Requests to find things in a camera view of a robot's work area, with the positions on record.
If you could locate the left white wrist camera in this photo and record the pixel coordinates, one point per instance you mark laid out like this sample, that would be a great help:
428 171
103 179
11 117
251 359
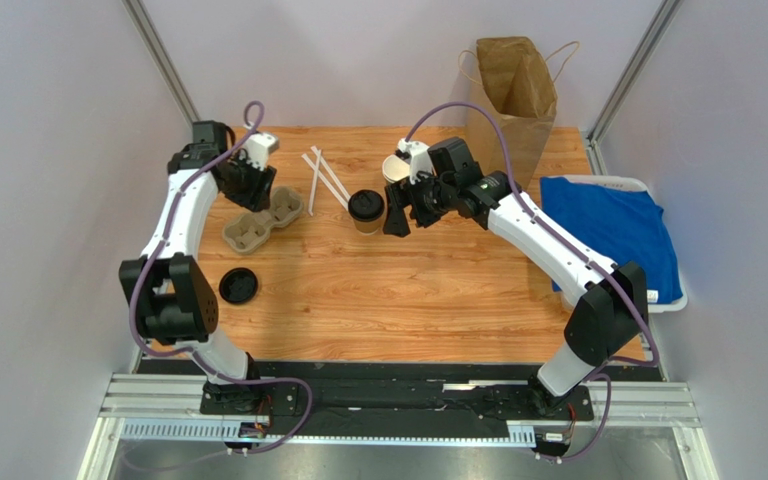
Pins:
258 148

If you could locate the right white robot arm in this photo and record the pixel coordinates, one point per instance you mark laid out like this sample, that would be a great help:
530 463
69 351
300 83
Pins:
609 301

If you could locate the cardboard cup carrier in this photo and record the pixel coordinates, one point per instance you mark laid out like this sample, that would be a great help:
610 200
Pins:
250 231

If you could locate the kraft paper cup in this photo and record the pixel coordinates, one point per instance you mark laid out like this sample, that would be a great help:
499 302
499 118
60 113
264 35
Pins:
395 169
368 226

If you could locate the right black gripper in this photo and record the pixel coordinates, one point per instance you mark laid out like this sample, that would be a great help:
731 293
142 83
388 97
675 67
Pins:
413 197

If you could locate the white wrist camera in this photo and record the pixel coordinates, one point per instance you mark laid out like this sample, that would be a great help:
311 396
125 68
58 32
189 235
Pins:
416 155
258 148

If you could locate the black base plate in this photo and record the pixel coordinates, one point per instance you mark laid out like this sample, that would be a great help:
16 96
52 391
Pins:
401 400

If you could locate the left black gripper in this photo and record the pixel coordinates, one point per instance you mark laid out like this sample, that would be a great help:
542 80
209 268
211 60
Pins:
257 199

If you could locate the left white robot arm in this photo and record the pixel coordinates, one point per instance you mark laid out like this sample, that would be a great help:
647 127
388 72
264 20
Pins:
172 307

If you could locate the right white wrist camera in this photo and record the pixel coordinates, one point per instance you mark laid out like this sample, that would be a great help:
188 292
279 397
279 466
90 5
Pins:
416 155

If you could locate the blue cloth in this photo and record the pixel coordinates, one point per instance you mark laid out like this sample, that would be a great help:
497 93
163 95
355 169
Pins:
620 219

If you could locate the aluminium rail frame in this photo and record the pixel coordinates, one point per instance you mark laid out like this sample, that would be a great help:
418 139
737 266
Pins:
148 427

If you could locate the black coffee cup lid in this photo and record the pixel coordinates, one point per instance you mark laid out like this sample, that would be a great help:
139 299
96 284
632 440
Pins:
366 205

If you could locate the brown paper bag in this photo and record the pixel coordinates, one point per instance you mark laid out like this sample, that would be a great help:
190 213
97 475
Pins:
512 82

